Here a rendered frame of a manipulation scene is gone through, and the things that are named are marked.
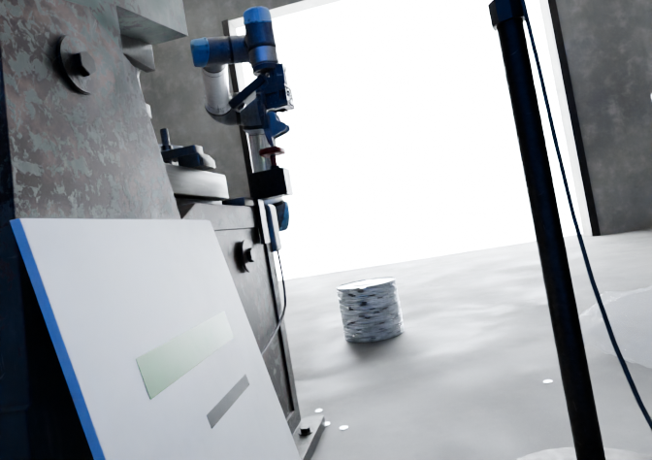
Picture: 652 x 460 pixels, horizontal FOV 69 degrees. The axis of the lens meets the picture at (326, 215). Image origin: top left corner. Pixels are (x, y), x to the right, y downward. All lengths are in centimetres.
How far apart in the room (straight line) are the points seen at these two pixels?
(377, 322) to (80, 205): 173
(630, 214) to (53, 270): 573
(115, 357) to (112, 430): 8
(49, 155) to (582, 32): 583
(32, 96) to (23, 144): 6
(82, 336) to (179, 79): 607
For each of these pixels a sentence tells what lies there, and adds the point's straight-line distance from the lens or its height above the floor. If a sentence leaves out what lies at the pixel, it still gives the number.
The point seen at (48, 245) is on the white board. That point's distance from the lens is 57.
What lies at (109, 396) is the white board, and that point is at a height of 40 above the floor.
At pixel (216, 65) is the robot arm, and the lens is 143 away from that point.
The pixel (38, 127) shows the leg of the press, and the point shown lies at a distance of 65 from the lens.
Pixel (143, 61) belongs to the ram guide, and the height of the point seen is 100.
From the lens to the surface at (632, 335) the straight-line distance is 158.
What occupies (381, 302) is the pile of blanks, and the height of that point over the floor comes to 17.
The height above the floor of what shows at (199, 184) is 67.
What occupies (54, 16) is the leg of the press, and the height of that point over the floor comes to 86.
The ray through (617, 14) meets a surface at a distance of 630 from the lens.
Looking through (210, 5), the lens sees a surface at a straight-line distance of 667.
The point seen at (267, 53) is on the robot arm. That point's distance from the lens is 129.
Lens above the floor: 52
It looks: 2 degrees up
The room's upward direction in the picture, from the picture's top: 10 degrees counter-clockwise
